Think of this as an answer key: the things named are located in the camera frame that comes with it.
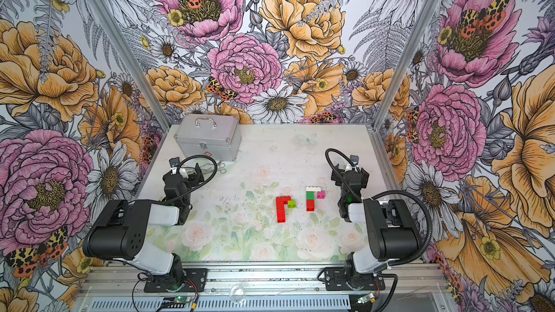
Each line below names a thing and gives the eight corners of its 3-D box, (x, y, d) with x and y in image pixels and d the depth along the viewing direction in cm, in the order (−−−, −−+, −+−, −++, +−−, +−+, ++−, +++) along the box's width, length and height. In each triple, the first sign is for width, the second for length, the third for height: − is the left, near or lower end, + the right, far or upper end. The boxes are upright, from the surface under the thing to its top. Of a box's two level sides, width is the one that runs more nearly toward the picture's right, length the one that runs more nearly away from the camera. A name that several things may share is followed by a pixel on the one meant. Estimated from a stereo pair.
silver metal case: (185, 162, 108) (171, 137, 95) (199, 123, 127) (189, 97, 113) (236, 162, 109) (229, 137, 95) (243, 123, 127) (238, 97, 113)
